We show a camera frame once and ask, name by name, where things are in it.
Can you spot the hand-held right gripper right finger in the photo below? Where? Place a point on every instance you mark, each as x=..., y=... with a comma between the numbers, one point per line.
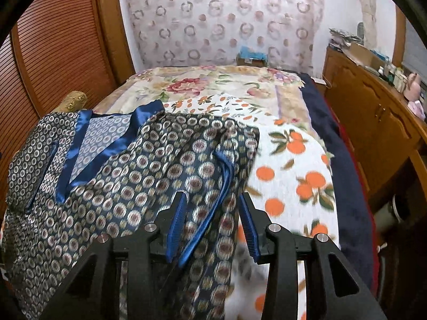
x=248, y=230

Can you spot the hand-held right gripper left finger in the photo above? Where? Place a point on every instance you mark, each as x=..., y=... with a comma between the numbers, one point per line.
x=176, y=226

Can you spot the blue patterned satin garment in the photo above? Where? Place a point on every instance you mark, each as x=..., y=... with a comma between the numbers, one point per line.
x=133, y=186

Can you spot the orange fruit print sheet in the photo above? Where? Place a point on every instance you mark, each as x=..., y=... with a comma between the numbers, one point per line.
x=287, y=180

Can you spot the navy blue blanket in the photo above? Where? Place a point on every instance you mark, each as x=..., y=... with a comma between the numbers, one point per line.
x=337, y=160

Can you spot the red bed sheet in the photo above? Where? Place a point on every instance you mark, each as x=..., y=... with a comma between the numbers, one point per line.
x=373, y=226

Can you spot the floral blanket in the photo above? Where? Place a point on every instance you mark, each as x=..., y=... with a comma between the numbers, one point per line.
x=200, y=83

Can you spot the olive patterned bolster pillow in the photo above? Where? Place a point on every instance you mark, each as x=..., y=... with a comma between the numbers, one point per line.
x=71, y=100

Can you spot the wooden cabinet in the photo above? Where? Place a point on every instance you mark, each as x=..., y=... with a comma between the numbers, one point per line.
x=367, y=106

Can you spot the open cardboard box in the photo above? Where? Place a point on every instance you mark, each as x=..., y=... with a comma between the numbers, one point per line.
x=363, y=55

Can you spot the circle print curtain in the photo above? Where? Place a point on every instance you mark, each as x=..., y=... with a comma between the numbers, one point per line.
x=216, y=16

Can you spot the pile of folded cloths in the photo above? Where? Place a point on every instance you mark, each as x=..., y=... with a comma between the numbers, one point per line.
x=343, y=36

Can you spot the pink toy figure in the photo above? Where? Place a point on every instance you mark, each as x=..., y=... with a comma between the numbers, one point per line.
x=415, y=90

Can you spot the wooden louvered wardrobe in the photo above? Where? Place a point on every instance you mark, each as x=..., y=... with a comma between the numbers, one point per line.
x=60, y=40

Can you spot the grey window roller blind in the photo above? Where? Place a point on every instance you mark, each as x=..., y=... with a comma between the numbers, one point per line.
x=417, y=50

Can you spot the cream window curtain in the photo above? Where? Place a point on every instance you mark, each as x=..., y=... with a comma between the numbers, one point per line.
x=368, y=13

